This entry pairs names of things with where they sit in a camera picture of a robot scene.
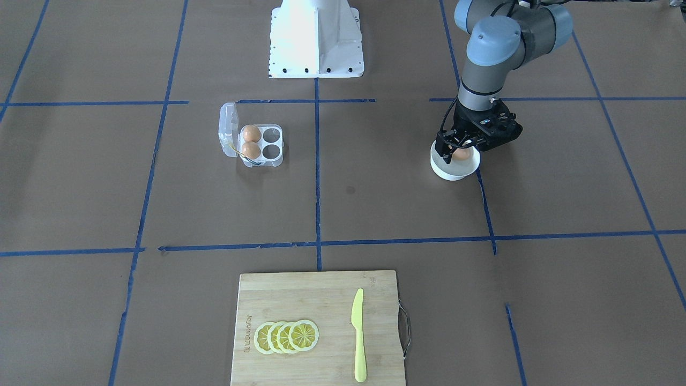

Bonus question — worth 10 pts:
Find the brown egg slot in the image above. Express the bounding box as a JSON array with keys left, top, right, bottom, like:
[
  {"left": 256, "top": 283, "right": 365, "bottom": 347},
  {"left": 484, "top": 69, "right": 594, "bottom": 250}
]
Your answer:
[
  {"left": 241, "top": 141, "right": 262, "bottom": 160},
  {"left": 242, "top": 124, "right": 262, "bottom": 143}
]

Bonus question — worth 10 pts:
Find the brown egg front slot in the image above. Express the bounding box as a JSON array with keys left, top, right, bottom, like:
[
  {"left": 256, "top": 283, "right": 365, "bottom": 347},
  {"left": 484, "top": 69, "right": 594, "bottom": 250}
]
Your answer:
[{"left": 241, "top": 141, "right": 262, "bottom": 160}]

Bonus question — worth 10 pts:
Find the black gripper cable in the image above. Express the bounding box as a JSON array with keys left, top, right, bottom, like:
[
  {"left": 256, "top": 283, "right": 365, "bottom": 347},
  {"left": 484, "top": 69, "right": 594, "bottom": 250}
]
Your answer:
[{"left": 438, "top": 96, "right": 459, "bottom": 141}]

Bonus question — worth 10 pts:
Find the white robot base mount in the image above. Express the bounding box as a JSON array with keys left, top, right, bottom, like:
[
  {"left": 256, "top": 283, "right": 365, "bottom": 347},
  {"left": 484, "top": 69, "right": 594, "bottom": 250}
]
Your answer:
[{"left": 268, "top": 1, "right": 365, "bottom": 79}]

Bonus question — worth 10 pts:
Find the white round bowl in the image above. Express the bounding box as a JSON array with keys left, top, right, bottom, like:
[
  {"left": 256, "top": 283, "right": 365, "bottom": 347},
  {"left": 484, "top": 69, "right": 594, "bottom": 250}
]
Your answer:
[{"left": 430, "top": 141, "right": 481, "bottom": 181}]

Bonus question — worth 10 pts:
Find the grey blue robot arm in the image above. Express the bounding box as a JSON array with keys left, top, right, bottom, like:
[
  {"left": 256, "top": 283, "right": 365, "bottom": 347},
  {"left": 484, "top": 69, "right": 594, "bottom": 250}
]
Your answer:
[{"left": 434, "top": 1, "right": 573, "bottom": 165}]

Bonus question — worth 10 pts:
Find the brown egg rear slot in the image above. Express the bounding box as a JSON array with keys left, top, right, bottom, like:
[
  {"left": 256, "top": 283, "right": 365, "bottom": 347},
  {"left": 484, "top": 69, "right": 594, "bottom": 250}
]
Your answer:
[{"left": 242, "top": 124, "right": 262, "bottom": 143}]

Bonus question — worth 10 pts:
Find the yellow plastic knife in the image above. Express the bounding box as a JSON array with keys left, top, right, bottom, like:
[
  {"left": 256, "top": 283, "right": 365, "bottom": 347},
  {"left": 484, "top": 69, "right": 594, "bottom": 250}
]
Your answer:
[{"left": 351, "top": 288, "right": 368, "bottom": 383}]

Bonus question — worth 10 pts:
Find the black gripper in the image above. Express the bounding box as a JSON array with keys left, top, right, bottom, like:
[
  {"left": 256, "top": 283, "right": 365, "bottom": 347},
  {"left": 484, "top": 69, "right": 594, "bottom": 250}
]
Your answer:
[{"left": 435, "top": 99, "right": 524, "bottom": 165}]

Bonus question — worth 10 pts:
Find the clear plastic egg box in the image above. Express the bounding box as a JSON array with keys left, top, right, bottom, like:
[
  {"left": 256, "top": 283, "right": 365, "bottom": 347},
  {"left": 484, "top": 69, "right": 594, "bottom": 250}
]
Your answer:
[{"left": 218, "top": 102, "right": 284, "bottom": 168}]

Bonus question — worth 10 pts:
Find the brown egg from bowl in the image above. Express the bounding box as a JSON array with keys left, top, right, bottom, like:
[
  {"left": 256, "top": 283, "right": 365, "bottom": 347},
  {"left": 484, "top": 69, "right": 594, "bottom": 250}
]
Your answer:
[{"left": 451, "top": 147, "right": 473, "bottom": 161}]

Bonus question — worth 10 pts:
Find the bamboo cutting board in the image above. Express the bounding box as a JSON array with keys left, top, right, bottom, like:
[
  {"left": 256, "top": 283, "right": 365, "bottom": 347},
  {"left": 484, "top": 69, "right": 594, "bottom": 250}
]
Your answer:
[{"left": 230, "top": 270, "right": 406, "bottom": 385}]

